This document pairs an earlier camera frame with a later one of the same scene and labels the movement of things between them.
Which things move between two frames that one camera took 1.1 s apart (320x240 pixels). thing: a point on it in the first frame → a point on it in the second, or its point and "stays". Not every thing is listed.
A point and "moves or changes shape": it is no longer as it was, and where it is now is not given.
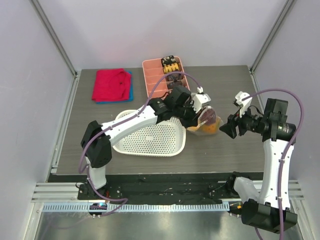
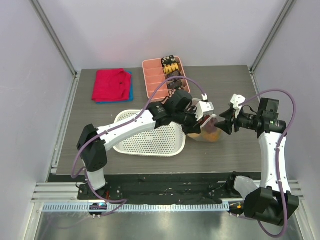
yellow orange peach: [193, 128] moves or changes shape
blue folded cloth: [131, 94] stays
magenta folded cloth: [112, 85] stays
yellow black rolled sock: [171, 68] stays
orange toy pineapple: [212, 128] → [212, 137]
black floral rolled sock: [167, 60] stays
